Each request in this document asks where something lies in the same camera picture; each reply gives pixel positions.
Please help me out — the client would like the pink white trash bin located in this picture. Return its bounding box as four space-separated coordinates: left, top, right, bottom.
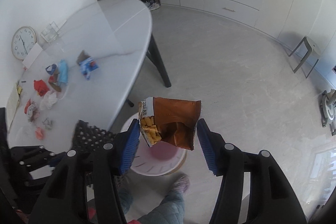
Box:
130 117 187 177

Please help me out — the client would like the clear glass container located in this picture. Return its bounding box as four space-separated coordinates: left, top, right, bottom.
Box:
41 22 60 43

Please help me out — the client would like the black table leg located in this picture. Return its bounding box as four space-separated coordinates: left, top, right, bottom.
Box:
146 35 171 88

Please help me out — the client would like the crumpled printed paper ball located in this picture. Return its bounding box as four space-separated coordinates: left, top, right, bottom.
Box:
42 118 53 130

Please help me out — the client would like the white round wall clock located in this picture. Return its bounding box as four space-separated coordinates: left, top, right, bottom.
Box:
11 26 37 61

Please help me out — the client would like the pink crumpled paper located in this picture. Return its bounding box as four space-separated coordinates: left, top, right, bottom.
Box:
35 127 45 140

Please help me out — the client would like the brown snack bag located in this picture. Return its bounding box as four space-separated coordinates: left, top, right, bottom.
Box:
138 97 202 151

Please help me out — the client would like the orange red small packet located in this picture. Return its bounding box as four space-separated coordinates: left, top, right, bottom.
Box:
24 99 31 114

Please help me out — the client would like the clear plastic label wrapper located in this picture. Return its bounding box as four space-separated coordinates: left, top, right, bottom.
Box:
26 102 40 122

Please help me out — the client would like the dark blue crumpled wrapper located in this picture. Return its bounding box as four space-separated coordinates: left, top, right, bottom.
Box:
46 64 58 76

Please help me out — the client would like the person's green quilted leg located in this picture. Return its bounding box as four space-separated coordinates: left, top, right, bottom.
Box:
118 188 185 224

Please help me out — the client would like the light blue face mask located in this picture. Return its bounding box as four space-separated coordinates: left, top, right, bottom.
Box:
57 60 68 86

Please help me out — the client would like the white card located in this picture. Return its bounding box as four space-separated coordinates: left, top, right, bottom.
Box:
22 43 43 69

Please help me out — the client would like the white crumpled tissue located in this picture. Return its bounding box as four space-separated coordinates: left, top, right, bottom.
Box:
39 91 58 111

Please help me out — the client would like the blue printed carton box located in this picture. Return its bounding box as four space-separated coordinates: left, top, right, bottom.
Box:
76 50 99 80

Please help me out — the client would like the red folded paper carton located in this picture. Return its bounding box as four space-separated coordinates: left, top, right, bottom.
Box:
48 75 62 93

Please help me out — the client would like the grey metal stool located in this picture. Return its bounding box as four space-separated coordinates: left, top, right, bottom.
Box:
289 36 321 78

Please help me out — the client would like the person's slippered foot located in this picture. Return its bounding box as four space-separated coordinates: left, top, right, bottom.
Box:
170 174 190 194

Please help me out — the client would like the red crumpled wrapper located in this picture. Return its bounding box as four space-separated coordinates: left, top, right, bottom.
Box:
34 80 50 97

